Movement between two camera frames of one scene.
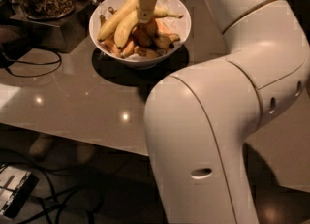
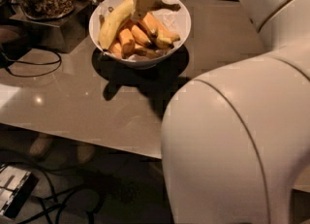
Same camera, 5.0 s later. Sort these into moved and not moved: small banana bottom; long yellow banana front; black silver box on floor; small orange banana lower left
Moved: long yellow banana front
Not moved: small orange banana lower left; black silver box on floor; small banana bottom
